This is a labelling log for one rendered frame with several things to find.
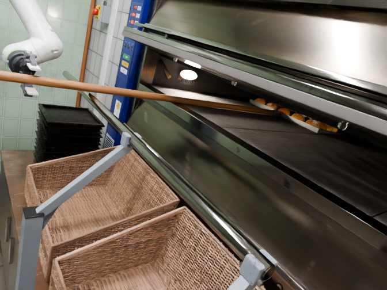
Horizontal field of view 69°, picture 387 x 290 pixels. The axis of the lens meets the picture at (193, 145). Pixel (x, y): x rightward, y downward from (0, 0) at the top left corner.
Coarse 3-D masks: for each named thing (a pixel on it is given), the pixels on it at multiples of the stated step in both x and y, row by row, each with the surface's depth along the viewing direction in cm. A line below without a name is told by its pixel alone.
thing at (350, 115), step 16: (128, 32) 127; (160, 48) 106; (176, 48) 98; (192, 64) 110; (208, 64) 85; (224, 64) 80; (240, 80) 75; (256, 80) 71; (272, 96) 82; (288, 96) 64; (304, 96) 61; (320, 112) 62; (336, 112) 55; (352, 112) 53; (352, 128) 68; (368, 128) 51; (384, 128) 49
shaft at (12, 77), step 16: (0, 80) 85; (16, 80) 87; (32, 80) 89; (48, 80) 92; (64, 80) 96; (128, 96) 112; (144, 96) 115; (160, 96) 120; (176, 96) 126; (256, 112) 164; (272, 112) 172
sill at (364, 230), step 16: (176, 112) 122; (192, 112) 119; (208, 128) 106; (224, 144) 100; (240, 144) 95; (256, 160) 89; (272, 160) 89; (272, 176) 84; (288, 176) 80; (304, 192) 76; (320, 192) 74; (320, 208) 73; (336, 208) 70; (352, 208) 70; (352, 224) 67; (368, 224) 64; (384, 224) 66; (368, 240) 64; (384, 240) 62
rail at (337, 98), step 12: (144, 36) 116; (156, 36) 109; (180, 48) 96; (192, 48) 92; (216, 60) 83; (228, 60) 79; (252, 72) 72; (264, 72) 69; (288, 84) 64; (300, 84) 62; (324, 96) 58; (336, 96) 56; (360, 108) 52; (372, 108) 51; (384, 108) 50
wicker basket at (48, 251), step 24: (48, 168) 134; (72, 168) 140; (120, 168) 151; (144, 168) 136; (24, 192) 132; (48, 192) 137; (96, 192) 150; (120, 192) 145; (168, 192) 119; (72, 216) 126; (96, 216) 131; (120, 216) 136; (144, 216) 106; (48, 240) 92; (72, 240) 93; (96, 240) 99; (48, 264) 92
